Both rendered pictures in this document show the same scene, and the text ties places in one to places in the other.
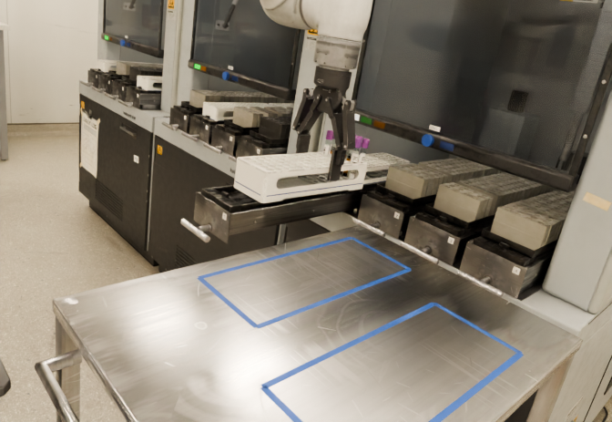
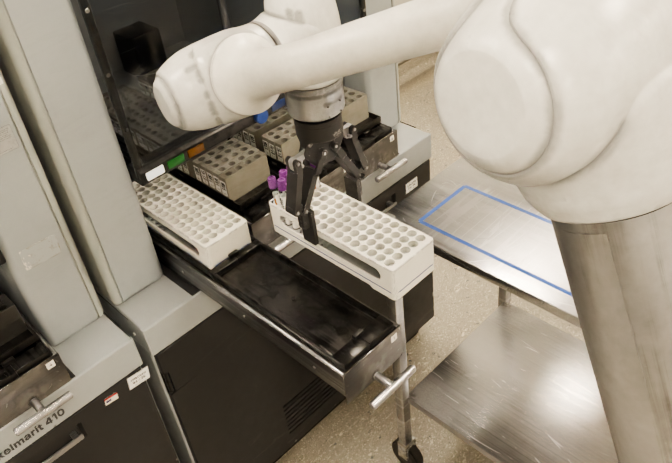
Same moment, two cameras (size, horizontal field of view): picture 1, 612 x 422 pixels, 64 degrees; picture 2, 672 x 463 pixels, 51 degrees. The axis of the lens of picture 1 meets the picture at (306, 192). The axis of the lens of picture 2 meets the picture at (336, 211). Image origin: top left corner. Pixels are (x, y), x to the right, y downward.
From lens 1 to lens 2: 1.40 m
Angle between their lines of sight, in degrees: 75
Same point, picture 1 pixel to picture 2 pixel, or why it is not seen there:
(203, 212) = (362, 376)
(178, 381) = not seen: outside the picture
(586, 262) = (388, 94)
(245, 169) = (409, 267)
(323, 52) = (335, 100)
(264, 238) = (138, 428)
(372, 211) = (270, 227)
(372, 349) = not seen: hidden behind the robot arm
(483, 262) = (372, 157)
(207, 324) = not seen: hidden behind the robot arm
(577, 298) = (392, 121)
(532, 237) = (361, 111)
